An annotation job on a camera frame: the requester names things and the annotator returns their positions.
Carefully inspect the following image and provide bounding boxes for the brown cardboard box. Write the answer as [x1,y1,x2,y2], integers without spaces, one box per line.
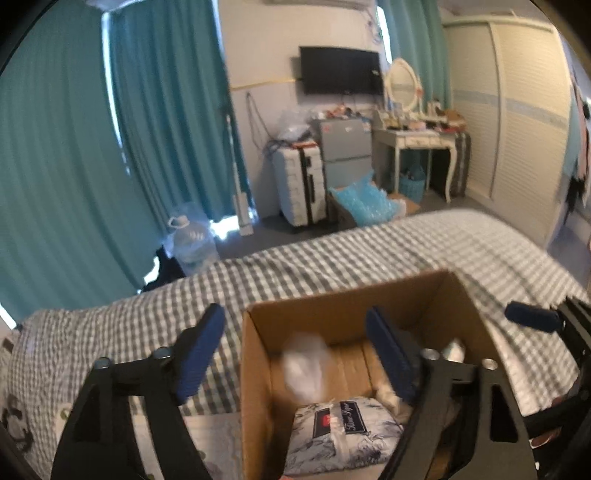
[239,270,525,480]

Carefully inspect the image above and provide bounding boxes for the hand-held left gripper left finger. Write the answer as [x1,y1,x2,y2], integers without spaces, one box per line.
[51,303,226,480]

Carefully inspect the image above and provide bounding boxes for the hanging clothes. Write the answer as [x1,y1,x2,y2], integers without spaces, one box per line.
[561,69,591,208]

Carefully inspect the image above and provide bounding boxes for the cardboard box with bubble wrap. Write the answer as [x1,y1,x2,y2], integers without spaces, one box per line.
[326,171,421,229]

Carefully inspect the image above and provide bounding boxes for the white suitcase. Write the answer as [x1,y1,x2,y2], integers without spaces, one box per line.
[271,141,328,228]

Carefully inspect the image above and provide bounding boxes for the teal curtain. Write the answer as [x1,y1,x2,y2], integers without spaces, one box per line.
[378,0,451,112]
[0,0,252,319]

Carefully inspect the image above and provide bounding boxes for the white soft item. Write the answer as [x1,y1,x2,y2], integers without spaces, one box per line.
[441,338,467,365]

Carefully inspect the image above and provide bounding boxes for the bed with checked sheet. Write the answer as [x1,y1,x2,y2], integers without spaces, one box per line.
[9,208,589,480]

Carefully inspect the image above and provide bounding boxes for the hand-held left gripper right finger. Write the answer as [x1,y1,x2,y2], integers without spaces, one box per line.
[366,307,539,480]

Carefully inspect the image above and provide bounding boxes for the floral wrapped soft pack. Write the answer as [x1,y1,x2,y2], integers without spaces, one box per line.
[283,397,404,477]

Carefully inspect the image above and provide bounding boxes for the white dressing table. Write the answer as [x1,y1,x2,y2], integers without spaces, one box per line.
[372,104,462,203]

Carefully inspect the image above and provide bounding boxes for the white slatted wardrobe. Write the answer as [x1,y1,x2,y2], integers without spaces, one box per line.
[442,14,575,245]

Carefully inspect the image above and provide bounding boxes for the white mop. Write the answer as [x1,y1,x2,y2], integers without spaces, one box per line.
[224,115,254,237]

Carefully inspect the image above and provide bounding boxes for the white oval mirror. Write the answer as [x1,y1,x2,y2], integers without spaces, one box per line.
[383,58,423,112]

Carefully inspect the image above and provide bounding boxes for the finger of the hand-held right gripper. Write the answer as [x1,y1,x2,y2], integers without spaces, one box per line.
[505,301,563,334]

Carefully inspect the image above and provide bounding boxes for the teal basket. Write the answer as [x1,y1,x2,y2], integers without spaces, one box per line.
[399,167,426,204]

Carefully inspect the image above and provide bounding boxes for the falling clear plastic bag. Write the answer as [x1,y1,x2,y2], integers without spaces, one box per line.
[281,333,329,404]

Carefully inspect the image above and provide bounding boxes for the large clear water bottle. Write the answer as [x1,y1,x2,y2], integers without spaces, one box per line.
[166,202,221,277]

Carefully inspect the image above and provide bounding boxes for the grey mini fridge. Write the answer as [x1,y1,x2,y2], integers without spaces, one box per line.
[310,116,374,190]

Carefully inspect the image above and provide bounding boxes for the black wall television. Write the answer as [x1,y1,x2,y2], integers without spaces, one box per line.
[299,46,384,96]

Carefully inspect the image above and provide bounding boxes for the black chair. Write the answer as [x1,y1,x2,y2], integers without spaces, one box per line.
[141,247,186,292]

